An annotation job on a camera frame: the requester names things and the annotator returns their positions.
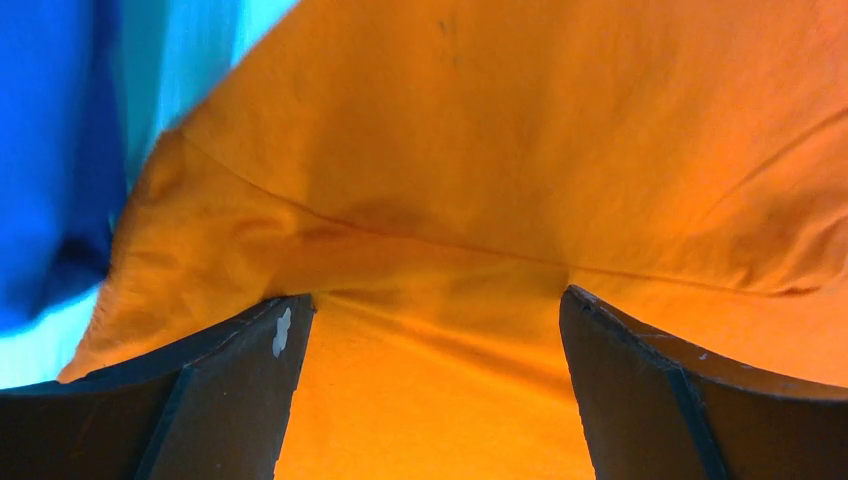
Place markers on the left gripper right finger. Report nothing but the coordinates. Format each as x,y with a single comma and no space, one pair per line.
655,406

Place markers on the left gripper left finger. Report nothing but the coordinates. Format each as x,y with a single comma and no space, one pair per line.
213,405

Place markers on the orange t-shirt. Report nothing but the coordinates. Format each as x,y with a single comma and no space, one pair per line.
436,173

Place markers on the blue folded printed t-shirt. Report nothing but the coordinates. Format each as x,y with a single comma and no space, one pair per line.
62,157

